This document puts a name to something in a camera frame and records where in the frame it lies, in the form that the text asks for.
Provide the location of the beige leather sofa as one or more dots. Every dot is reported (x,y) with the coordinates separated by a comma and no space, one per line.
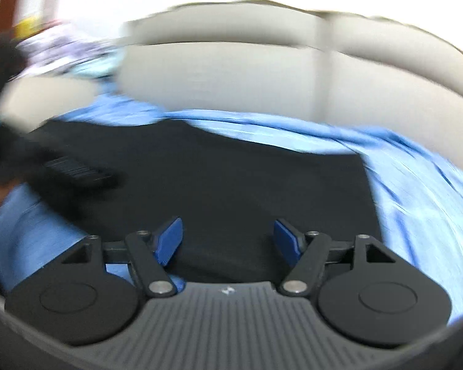
(254,77)

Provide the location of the black pants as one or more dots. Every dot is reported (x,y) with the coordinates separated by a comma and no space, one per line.
(235,169)

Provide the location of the yellow object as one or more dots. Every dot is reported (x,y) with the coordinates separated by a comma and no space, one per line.
(29,27)

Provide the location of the dark cloth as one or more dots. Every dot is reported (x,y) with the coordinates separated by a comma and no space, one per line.
(2,59)

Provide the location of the blue plaid blanket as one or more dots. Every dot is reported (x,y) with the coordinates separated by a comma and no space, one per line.
(409,200)

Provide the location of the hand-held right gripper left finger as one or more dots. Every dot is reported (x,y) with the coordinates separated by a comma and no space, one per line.
(169,239)

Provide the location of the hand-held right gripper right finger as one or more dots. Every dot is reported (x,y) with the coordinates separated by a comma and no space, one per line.
(287,241)

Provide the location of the crumpled mint green cloth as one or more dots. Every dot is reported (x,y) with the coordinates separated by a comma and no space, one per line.
(96,67)

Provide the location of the crumpled purple cloth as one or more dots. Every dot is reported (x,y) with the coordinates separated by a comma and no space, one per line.
(61,46)

